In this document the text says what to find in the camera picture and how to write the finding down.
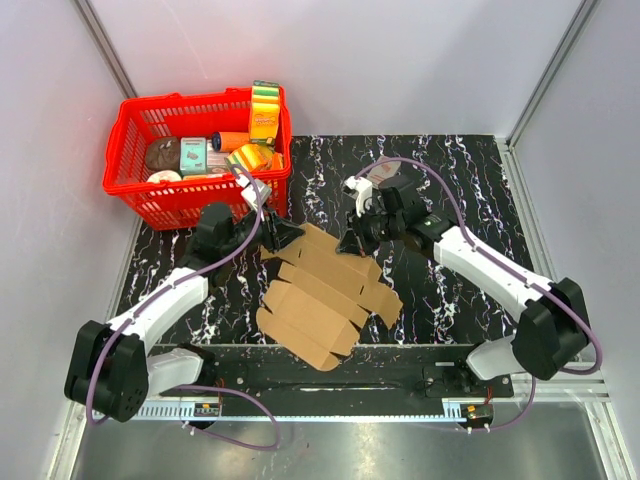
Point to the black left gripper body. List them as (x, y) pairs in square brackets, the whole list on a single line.
[(243, 230)]

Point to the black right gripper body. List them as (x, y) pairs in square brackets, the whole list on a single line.
[(374, 228)]

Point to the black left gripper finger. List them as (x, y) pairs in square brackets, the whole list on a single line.
[(279, 241), (280, 227)]

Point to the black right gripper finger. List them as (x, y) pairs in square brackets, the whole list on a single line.
[(357, 248), (346, 240)]

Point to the brown cardboard box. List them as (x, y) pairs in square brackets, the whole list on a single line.
[(320, 300)]

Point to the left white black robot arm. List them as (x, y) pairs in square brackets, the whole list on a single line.
[(112, 371)]

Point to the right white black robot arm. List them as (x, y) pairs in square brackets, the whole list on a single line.
[(551, 316)]

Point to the grey card box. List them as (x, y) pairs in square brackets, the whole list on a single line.
[(383, 170)]

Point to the pink white flat box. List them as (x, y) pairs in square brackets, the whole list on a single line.
[(216, 163)]

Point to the teal small box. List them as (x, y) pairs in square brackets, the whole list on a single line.
[(193, 156)]

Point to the orange snack packet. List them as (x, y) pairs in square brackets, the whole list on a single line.
[(276, 161)]

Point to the red plastic shopping basket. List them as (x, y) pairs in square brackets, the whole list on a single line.
[(140, 121)]

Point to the lying yellow green sponge pack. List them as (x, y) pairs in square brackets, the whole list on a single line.
[(251, 157)]

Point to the orange cylinder can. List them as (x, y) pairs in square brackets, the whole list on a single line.
[(226, 141)]

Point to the white round tape roll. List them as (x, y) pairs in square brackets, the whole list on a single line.
[(164, 176)]

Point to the brown round bread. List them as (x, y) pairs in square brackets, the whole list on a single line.
[(163, 154)]

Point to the tall yellow green sponge pack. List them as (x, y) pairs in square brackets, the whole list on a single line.
[(264, 112)]

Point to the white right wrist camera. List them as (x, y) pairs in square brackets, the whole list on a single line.
[(360, 189)]

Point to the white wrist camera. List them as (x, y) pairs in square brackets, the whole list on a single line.
[(360, 189), (254, 197)]

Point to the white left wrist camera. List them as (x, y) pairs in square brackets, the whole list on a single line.
[(254, 197)]

